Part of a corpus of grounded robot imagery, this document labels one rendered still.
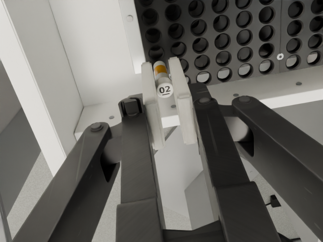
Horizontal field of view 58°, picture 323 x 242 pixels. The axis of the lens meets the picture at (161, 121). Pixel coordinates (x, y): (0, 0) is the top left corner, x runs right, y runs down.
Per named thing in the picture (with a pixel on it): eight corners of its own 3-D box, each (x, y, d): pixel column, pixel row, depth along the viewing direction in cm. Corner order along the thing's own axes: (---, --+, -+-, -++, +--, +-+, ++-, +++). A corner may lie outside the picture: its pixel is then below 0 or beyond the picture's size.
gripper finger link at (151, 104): (166, 149, 16) (153, 151, 16) (157, 98, 22) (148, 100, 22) (157, 101, 15) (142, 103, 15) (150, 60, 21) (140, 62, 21)
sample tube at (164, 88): (167, 71, 24) (175, 96, 21) (153, 75, 24) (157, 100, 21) (165, 57, 24) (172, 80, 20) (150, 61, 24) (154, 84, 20)
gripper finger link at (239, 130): (197, 124, 14) (261, 113, 14) (184, 84, 18) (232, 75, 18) (200, 150, 14) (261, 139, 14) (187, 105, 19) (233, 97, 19)
